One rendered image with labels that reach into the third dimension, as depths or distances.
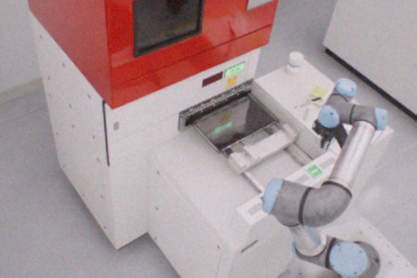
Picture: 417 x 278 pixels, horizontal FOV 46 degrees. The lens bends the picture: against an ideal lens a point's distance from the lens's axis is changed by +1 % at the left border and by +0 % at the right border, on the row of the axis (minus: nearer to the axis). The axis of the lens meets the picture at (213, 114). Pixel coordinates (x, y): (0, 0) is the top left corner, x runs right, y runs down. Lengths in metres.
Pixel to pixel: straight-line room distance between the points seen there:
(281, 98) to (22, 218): 1.66
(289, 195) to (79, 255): 1.70
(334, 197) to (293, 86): 1.10
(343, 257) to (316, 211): 0.41
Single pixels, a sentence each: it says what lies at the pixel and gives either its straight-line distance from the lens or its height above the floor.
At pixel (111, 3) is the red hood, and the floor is 1.70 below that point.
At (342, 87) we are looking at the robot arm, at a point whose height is 1.46.
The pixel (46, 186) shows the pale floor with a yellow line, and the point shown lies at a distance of 3.22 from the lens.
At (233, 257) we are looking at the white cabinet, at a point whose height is 0.77.
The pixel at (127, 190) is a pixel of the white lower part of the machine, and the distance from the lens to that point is 2.43.
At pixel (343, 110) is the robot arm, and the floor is 1.45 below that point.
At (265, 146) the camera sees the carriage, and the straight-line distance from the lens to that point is 2.27.
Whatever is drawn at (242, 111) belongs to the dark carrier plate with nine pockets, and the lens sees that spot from 2.38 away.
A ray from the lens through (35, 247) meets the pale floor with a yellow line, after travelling 3.00.
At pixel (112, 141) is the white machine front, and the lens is 2.09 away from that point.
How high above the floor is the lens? 2.58
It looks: 46 degrees down
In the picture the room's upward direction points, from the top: 9 degrees clockwise
